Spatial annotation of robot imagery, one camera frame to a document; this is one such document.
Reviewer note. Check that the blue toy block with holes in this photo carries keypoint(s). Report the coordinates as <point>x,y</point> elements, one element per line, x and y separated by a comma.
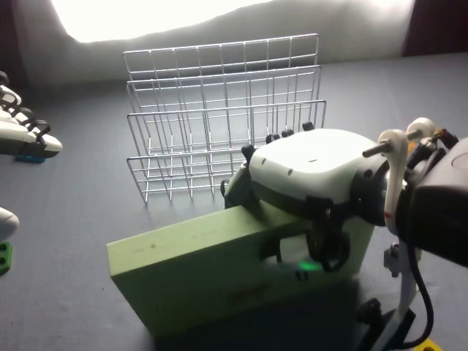
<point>29,159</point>

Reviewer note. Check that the grey table cloth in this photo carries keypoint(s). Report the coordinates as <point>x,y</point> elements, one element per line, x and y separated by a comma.
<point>73,204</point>

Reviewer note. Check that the yellow toy block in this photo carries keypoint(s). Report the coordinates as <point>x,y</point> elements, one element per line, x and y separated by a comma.
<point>431,345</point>

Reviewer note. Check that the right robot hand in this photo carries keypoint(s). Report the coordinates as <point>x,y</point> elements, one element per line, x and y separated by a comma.
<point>314,164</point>

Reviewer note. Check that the white backdrop sheet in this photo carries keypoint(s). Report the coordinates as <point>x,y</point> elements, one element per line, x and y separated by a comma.
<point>256,22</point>

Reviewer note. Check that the green toy block with holes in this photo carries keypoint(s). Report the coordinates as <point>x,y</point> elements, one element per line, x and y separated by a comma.
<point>4,257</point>

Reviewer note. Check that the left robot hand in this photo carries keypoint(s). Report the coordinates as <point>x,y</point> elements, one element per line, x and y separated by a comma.
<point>18,135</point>

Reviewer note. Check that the light green book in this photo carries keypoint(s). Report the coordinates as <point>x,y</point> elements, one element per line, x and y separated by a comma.
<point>204,263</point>

